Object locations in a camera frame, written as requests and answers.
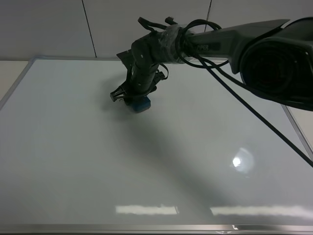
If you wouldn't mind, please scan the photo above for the black cable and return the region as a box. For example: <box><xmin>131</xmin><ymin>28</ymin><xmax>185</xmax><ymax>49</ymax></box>
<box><xmin>175</xmin><ymin>19</ymin><xmax>313</xmax><ymax>168</ymax></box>

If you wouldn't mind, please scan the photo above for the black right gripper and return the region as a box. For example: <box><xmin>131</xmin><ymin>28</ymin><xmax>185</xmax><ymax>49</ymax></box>
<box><xmin>110</xmin><ymin>61</ymin><xmax>159</xmax><ymax>102</ymax></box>

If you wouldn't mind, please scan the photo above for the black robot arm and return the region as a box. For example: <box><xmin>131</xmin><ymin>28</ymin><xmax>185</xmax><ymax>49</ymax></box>
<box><xmin>110</xmin><ymin>17</ymin><xmax>313</xmax><ymax>111</ymax></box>

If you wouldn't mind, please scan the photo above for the blue board eraser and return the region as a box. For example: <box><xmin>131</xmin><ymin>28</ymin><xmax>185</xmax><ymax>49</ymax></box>
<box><xmin>125</xmin><ymin>96</ymin><xmax>151</xmax><ymax>113</ymax></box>

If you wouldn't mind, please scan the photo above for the white whiteboard with aluminium frame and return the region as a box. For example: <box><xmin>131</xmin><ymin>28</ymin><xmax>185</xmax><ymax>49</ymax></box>
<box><xmin>0</xmin><ymin>58</ymin><xmax>313</xmax><ymax>235</ymax></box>

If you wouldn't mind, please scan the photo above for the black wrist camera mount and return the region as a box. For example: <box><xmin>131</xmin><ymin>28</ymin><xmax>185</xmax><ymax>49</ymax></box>
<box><xmin>116</xmin><ymin>49</ymin><xmax>134</xmax><ymax>66</ymax></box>

